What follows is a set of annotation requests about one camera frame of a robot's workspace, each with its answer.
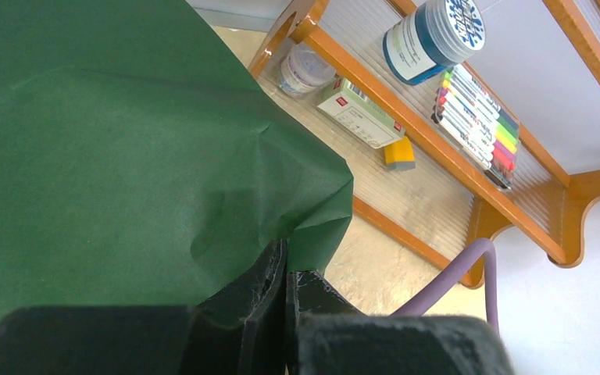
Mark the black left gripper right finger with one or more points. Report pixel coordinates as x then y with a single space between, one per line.
325 334

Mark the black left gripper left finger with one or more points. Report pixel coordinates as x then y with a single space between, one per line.
238 330

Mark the green paper bag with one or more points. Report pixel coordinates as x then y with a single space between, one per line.
142 164

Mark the yellow grey sponge block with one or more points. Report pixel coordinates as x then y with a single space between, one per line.
399 155

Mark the small white box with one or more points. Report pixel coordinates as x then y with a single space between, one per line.
345 103

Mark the pack of coloured markers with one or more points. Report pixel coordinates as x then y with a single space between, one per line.
468 115

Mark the small clear glass jar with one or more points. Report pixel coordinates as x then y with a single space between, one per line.
303 71

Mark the white jar with blue lid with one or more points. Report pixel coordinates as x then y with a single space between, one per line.
437 36

